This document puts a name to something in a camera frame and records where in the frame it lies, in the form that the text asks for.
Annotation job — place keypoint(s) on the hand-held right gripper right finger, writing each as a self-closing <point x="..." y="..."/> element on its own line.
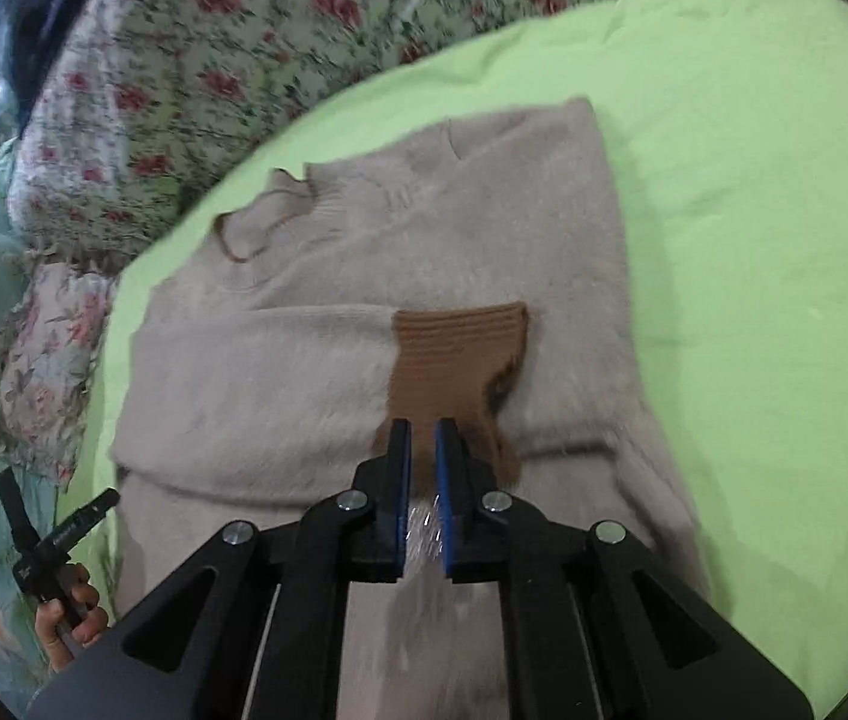
<point x="448" y="487"/>

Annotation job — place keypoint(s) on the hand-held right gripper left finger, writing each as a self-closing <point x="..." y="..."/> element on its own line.
<point x="400" y="487"/>

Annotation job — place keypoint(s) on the dark blue cloth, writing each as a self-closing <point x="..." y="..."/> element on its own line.
<point x="56" y="0"/>

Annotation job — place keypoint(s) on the light green bed sheet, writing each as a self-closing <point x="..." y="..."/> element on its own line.
<point x="739" y="240"/>

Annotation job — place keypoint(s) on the white red floral quilt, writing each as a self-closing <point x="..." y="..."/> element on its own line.
<point x="206" y="60"/>

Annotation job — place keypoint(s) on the grey towel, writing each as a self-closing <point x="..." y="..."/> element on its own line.
<point x="304" y="382"/>

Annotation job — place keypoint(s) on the person's left hand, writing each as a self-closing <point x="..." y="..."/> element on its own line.
<point x="75" y="641"/>

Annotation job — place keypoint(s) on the floral ruffled pillow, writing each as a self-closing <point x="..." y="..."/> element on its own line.
<point x="56" y="345"/>

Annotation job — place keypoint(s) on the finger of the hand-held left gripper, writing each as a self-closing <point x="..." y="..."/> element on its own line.
<point x="82" y="519"/>
<point x="12" y="506"/>

